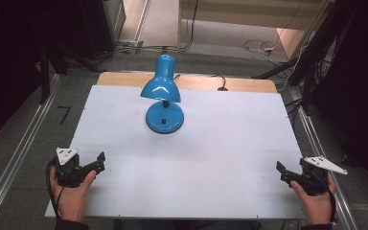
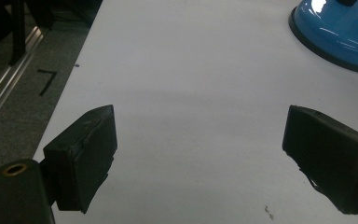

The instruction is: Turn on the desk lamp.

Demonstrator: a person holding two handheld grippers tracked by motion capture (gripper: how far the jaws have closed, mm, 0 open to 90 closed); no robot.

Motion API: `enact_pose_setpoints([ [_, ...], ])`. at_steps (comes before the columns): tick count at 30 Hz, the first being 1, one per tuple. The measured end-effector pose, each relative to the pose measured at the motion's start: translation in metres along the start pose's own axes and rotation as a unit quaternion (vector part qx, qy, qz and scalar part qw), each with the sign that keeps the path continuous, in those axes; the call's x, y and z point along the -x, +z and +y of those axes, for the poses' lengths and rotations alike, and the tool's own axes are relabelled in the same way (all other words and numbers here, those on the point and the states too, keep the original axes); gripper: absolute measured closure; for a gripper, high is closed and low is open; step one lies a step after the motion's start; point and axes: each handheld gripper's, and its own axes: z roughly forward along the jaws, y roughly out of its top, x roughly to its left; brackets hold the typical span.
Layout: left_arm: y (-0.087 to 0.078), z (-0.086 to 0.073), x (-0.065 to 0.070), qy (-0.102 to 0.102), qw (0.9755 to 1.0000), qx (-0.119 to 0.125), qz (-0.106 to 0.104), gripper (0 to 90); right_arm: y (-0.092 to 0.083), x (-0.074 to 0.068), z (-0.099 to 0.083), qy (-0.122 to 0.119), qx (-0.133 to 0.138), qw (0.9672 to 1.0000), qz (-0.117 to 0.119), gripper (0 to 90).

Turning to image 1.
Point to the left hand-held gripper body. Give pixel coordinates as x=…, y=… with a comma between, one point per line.
x=67, y=167

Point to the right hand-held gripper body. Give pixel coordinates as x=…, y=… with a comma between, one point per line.
x=316, y=175

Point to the blue desk lamp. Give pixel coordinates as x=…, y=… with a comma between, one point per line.
x=164, y=119

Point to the person's right hand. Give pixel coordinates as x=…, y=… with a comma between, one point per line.
x=316, y=206

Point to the person's left hand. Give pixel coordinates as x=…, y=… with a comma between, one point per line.
x=72, y=199

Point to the black curtain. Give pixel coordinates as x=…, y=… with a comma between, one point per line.
x=9, y=64
x=357, y=80

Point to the light wooden furniture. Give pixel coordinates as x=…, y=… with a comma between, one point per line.
x=252, y=14

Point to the aluminium floor rail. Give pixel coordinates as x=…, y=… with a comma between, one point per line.
x=12, y=163
x=322, y=150

